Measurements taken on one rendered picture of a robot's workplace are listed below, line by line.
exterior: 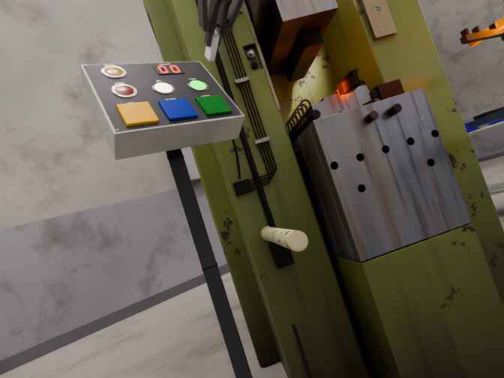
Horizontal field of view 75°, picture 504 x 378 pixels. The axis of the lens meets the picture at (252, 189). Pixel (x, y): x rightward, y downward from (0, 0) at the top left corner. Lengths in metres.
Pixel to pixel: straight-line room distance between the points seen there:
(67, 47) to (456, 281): 4.66
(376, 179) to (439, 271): 0.33
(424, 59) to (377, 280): 0.88
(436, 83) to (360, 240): 0.74
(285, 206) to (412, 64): 0.74
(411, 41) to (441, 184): 0.61
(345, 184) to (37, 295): 3.51
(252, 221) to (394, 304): 0.51
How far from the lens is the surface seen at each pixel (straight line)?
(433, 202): 1.15
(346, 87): 1.14
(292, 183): 1.18
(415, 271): 1.12
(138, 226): 4.27
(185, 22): 1.36
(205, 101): 0.90
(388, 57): 1.45
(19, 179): 4.21
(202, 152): 1.63
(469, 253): 1.22
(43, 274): 4.07
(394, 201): 1.09
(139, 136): 0.80
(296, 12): 1.24
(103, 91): 0.90
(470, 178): 1.49
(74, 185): 4.23
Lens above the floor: 0.71
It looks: 4 degrees up
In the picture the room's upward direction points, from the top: 18 degrees counter-clockwise
